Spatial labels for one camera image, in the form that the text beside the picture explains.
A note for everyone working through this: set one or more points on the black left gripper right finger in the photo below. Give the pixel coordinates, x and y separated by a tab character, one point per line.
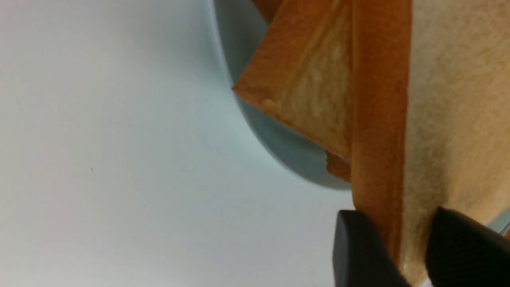
462	252

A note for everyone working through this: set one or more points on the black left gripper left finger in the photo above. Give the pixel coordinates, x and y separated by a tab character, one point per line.
359	256

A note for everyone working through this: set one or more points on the toast slice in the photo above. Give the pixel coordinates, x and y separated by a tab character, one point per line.
431	118
338	167
303	75

